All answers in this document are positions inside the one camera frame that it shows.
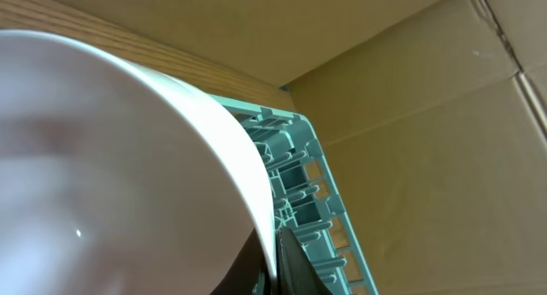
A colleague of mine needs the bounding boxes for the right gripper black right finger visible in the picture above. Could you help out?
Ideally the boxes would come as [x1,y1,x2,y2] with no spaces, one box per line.
[276,227,332,295]

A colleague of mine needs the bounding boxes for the grey plastic dish rack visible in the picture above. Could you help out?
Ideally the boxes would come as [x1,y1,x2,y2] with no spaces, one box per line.
[216,97,379,295]

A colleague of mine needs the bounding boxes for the pink bowl with rice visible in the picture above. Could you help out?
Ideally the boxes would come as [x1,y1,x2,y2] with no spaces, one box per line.
[1,30,277,294]

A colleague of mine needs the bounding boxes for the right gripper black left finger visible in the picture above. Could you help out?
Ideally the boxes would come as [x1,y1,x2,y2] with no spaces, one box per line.
[211,230,269,295]

